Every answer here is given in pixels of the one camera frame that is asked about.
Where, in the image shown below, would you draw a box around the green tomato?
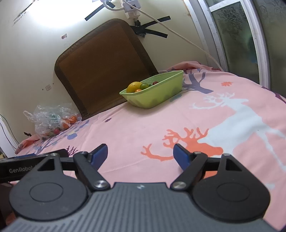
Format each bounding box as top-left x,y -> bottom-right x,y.
139,83 -> 150,90

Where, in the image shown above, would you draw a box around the black tape strips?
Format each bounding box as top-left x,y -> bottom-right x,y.
84,4 -> 172,39

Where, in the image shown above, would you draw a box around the lime green plastic tray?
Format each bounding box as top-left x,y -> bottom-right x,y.
119,70 -> 183,109

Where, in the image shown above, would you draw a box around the yellow lemon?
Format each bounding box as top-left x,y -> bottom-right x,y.
126,82 -> 142,93

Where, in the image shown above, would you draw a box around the clear plastic fruit bag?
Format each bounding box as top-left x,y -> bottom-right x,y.
23,104 -> 82,140

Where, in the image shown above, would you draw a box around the white power strip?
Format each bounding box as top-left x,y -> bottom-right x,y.
122,0 -> 141,20

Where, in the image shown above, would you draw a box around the white power cable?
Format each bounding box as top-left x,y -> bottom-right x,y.
100,0 -> 224,72

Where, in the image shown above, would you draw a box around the pink patterned bedsheet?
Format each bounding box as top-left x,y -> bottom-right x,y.
20,61 -> 285,230

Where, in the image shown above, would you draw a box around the frosted glass window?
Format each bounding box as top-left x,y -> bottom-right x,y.
184,1 -> 285,95

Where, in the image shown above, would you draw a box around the brown seat cushion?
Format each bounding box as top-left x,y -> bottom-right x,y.
54,19 -> 158,120

